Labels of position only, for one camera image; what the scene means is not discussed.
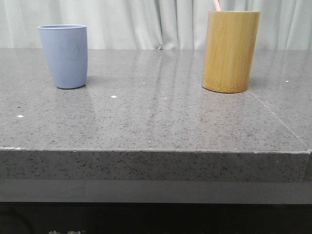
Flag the blue plastic cup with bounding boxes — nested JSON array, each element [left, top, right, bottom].
[[38, 25, 88, 89]]

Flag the white curtain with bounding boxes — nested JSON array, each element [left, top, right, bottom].
[[0, 0, 312, 50]]

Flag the dark cabinet below counter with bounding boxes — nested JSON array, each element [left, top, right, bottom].
[[0, 202, 312, 234]]

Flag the bamboo cylinder holder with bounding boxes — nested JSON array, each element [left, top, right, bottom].
[[202, 11, 260, 93]]

